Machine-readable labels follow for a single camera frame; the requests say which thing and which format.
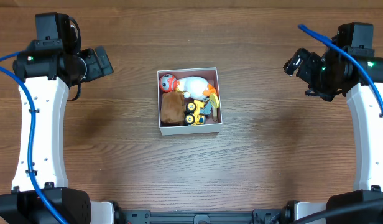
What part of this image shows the red ball with eye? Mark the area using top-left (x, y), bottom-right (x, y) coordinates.
top-left (159, 73), bottom-right (177, 93)

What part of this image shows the brown plush toy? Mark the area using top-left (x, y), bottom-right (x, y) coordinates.
top-left (160, 91), bottom-right (185, 126)

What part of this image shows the white and yellow duck plush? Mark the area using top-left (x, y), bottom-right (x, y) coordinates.
top-left (175, 77), bottom-right (217, 101)

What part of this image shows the yellow toy construction truck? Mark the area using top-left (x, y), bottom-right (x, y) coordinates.
top-left (185, 100), bottom-right (212, 126)

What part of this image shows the yellow wooden rattle drum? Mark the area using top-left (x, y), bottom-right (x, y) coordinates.
top-left (210, 93), bottom-right (220, 121)

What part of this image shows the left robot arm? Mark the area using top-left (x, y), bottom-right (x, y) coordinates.
top-left (0, 47), bottom-right (124, 223)

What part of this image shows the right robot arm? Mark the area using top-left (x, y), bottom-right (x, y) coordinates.
top-left (280, 45), bottom-right (383, 223)

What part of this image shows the white box with pink interior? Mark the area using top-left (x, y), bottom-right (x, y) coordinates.
top-left (157, 67), bottom-right (223, 136)

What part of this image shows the thick black cable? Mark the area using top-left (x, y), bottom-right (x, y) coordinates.
top-left (293, 196), bottom-right (383, 224)

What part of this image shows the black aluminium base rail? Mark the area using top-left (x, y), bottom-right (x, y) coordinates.
top-left (123, 209), bottom-right (282, 224)

